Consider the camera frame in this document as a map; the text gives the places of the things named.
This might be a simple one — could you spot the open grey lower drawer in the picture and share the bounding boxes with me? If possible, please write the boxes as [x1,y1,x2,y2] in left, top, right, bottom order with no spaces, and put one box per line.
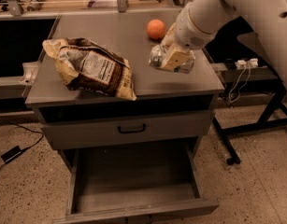
[52,139,219,224]

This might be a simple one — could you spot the white power plugs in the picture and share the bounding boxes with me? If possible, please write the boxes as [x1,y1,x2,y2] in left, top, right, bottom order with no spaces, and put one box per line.
[235,58,258,69]

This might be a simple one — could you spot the crushed silver soda can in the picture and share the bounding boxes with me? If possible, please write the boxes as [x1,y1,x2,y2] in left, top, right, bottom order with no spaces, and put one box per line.
[149,45,195,74]

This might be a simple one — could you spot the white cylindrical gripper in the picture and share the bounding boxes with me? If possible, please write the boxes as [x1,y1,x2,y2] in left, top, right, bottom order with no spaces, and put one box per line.
[161,2,217,72]

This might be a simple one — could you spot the black drawer handle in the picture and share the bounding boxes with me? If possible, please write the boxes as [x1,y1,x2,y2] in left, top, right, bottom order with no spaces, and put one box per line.
[117,123,146,134]

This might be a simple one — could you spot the grey drawer cabinet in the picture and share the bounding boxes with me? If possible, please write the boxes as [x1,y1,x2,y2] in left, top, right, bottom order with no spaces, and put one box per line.
[26,8,222,165]

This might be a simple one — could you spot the closed grey drawer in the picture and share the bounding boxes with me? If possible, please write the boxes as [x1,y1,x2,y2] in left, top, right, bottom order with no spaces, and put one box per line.
[42,110,214,149]

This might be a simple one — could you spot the brown yellow chip bag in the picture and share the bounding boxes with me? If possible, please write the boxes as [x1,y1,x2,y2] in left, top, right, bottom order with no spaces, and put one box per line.
[43,38,136,101]

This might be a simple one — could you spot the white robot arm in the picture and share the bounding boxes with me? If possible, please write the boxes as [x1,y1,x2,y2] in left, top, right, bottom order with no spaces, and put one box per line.
[162,0,287,90]

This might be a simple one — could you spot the black side table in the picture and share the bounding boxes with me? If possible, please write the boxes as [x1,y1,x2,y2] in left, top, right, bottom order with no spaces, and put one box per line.
[211,31,287,166]

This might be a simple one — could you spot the white hanging cables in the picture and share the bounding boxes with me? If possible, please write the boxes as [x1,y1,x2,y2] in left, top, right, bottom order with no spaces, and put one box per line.
[226,66,251,105]

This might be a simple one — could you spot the orange fruit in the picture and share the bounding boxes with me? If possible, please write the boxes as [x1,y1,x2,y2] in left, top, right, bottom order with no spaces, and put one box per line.
[146,20,165,40]

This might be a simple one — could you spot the black power adapter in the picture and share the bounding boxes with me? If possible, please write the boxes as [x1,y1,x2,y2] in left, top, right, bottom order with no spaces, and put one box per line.
[1,146,22,163]

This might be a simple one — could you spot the black floor cable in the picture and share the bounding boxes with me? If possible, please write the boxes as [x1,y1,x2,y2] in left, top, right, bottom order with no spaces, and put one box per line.
[0,122,45,185]

